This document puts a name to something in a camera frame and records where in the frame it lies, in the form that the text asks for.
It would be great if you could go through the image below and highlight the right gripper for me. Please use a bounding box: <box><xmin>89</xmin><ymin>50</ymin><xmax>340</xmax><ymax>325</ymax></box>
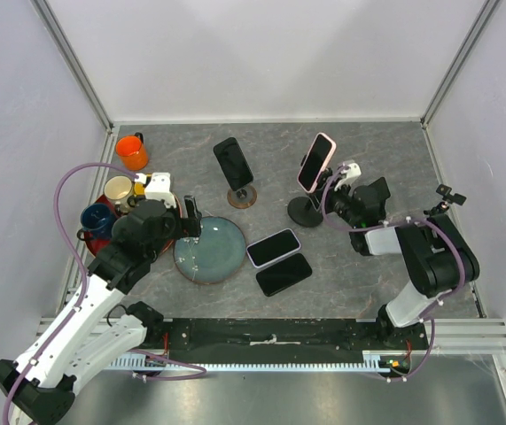
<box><xmin>306</xmin><ymin>177</ymin><xmax>359</xmax><ymax>228</ymax></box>

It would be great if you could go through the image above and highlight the black round phone stand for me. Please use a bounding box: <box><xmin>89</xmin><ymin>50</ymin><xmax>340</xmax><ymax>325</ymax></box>
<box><xmin>287</xmin><ymin>167</ymin><xmax>332</xmax><ymax>228</ymax></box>

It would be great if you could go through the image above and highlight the pink case phone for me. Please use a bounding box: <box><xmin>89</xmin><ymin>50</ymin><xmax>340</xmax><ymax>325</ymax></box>
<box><xmin>297</xmin><ymin>133</ymin><xmax>337</xmax><ymax>193</ymax></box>

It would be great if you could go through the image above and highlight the lavender case phone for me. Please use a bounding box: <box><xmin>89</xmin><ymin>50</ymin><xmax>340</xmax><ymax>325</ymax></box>
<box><xmin>246</xmin><ymin>228</ymin><xmax>301</xmax><ymax>268</ymax></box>

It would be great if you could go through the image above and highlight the black phone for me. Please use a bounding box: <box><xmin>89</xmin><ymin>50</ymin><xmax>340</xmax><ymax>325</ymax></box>
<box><xmin>213</xmin><ymin>137</ymin><xmax>253</xmax><ymax>191</ymax></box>
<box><xmin>255</xmin><ymin>253</ymin><xmax>313</xmax><ymax>297</ymax></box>

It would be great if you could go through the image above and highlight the black weighted phone stand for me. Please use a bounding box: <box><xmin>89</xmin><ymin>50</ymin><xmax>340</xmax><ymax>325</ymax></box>
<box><xmin>424</xmin><ymin>184</ymin><xmax>467</xmax><ymax>217</ymax></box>

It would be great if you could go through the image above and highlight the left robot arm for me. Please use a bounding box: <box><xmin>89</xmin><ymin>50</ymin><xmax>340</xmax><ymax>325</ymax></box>
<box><xmin>0</xmin><ymin>196</ymin><xmax>202</xmax><ymax>424</ymax></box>

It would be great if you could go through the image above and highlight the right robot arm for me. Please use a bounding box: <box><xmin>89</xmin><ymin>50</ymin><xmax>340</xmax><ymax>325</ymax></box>
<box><xmin>315</xmin><ymin>178</ymin><xmax>480</xmax><ymax>349</ymax></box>

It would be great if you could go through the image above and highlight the black folding phone stand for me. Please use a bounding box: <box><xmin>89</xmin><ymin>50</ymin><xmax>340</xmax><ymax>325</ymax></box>
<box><xmin>367</xmin><ymin>176</ymin><xmax>391</xmax><ymax>220</ymax></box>

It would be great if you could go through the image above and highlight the black phone on wooden stand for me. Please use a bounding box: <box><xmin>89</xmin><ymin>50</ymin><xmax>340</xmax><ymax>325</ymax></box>
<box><xmin>213</xmin><ymin>137</ymin><xmax>253</xmax><ymax>191</ymax></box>

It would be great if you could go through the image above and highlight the teal ceramic plate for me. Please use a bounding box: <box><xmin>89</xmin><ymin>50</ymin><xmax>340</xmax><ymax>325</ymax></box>
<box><xmin>173</xmin><ymin>216</ymin><xmax>246</xmax><ymax>285</ymax></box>

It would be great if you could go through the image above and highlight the yellow mug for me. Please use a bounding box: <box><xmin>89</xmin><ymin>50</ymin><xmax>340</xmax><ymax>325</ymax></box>
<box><xmin>134</xmin><ymin>174</ymin><xmax>149</xmax><ymax>196</ymax></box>

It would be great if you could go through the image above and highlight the cream mug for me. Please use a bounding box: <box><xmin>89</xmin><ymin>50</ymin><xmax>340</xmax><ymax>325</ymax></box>
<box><xmin>104</xmin><ymin>176</ymin><xmax>134</xmax><ymax>213</ymax></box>

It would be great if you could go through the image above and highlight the orange mug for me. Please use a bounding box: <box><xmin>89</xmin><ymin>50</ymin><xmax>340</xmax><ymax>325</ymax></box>
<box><xmin>115</xmin><ymin>132</ymin><xmax>149</xmax><ymax>171</ymax></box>

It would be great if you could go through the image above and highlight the dark blue mug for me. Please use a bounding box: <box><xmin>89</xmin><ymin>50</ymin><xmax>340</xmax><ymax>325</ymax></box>
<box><xmin>76</xmin><ymin>203</ymin><xmax>117</xmax><ymax>241</ymax></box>

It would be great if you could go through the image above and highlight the red round tray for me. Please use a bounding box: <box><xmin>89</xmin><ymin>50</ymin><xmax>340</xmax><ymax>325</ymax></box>
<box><xmin>84</xmin><ymin>185</ymin><xmax>183</xmax><ymax>258</ymax></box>

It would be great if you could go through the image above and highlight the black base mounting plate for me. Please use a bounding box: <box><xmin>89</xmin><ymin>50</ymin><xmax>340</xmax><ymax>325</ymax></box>
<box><xmin>143</xmin><ymin>318</ymin><xmax>416</xmax><ymax>365</ymax></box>

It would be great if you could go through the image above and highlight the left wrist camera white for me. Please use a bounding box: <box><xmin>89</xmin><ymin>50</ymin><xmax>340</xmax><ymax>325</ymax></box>
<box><xmin>144</xmin><ymin>173</ymin><xmax>177</xmax><ymax>208</ymax></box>

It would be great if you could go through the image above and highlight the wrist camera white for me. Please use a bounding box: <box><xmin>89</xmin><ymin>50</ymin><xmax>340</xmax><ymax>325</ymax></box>
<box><xmin>333</xmin><ymin>159</ymin><xmax>362</xmax><ymax>191</ymax></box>
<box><xmin>144</xmin><ymin>173</ymin><xmax>177</xmax><ymax>208</ymax></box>

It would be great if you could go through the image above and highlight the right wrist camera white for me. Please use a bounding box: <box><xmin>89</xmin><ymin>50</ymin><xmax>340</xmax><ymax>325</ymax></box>
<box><xmin>333</xmin><ymin>159</ymin><xmax>362</xmax><ymax>191</ymax></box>

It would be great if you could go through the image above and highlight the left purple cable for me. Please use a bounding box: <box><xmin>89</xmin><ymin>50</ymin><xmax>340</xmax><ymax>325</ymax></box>
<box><xmin>2</xmin><ymin>162</ymin><xmax>143</xmax><ymax>425</ymax></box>

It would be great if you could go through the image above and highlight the grey cable duct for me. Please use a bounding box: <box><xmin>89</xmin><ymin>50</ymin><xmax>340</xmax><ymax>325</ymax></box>
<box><xmin>105</xmin><ymin>352</ymin><xmax>409</xmax><ymax>374</ymax></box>

